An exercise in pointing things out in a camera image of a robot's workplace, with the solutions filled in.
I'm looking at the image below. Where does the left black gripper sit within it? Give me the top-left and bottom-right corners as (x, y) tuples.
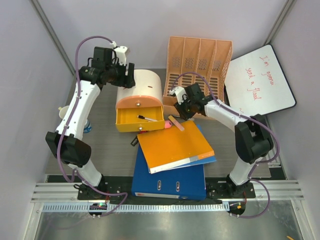
(106, 59), (136, 89)

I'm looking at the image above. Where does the white arched drawer cabinet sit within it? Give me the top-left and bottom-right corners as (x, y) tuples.
(115, 69), (164, 116)

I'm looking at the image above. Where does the orange desk file organizer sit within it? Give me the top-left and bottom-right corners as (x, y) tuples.
(162, 36), (233, 116)

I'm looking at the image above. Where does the black marker pen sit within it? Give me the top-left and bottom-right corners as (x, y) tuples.
(137, 115), (157, 122)

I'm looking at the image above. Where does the orange folder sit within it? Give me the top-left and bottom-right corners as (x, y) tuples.
(137, 120), (217, 174)

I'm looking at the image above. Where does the yellow cabinet drawer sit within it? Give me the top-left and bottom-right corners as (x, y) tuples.
(115, 106), (165, 133)

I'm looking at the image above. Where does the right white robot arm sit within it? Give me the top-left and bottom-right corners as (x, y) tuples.
(169, 83), (274, 198)

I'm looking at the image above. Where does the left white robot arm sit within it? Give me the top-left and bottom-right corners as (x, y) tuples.
(45, 61), (136, 200)

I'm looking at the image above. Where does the small blue-label bottle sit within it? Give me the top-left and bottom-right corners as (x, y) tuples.
(83, 119), (92, 134)

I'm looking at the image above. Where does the white dry-erase board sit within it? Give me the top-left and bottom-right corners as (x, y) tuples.
(224, 44), (297, 116)

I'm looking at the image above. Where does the black binder clip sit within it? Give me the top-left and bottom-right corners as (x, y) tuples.
(130, 138), (139, 147)

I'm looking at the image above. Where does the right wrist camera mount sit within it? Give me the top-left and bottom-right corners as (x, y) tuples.
(169, 86), (188, 105)

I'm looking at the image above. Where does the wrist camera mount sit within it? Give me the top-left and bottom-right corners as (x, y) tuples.
(169, 86), (188, 105)
(109, 41), (130, 66)

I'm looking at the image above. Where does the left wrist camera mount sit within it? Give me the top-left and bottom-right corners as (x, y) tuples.
(109, 41), (130, 66)

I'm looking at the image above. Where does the blue ring binder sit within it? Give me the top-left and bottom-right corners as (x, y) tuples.
(131, 120), (216, 201)

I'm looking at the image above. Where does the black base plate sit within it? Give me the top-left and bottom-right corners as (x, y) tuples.
(76, 181), (256, 201)

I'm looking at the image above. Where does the perforated cable tray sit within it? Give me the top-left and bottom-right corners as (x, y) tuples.
(42, 202), (230, 213)

